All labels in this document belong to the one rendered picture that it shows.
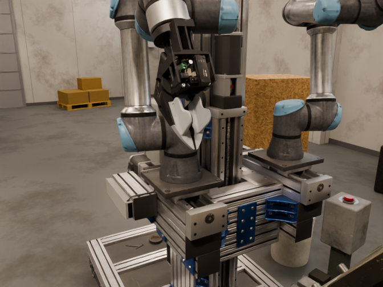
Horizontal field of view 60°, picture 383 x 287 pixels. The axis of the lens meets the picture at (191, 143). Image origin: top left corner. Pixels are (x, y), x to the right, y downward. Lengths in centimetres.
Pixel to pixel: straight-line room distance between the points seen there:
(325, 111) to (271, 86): 123
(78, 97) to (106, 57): 181
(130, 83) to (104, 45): 889
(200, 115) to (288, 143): 85
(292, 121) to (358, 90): 407
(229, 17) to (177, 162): 53
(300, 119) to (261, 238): 50
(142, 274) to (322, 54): 151
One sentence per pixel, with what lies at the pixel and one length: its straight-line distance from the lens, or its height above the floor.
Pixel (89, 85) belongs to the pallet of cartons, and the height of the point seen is 52.
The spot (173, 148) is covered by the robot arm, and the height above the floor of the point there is 116.
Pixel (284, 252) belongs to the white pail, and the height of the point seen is 11.
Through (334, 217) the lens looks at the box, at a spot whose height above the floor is 87.
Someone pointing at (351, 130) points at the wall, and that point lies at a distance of 552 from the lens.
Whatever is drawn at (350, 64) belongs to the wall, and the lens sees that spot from 549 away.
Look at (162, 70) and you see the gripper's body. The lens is 58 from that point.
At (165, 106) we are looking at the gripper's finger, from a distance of 57.
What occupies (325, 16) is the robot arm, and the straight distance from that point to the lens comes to 108.
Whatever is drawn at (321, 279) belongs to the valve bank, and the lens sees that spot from 122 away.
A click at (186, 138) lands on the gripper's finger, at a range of 57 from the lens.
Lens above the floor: 148
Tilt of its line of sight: 16 degrees down
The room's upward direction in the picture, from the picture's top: straight up
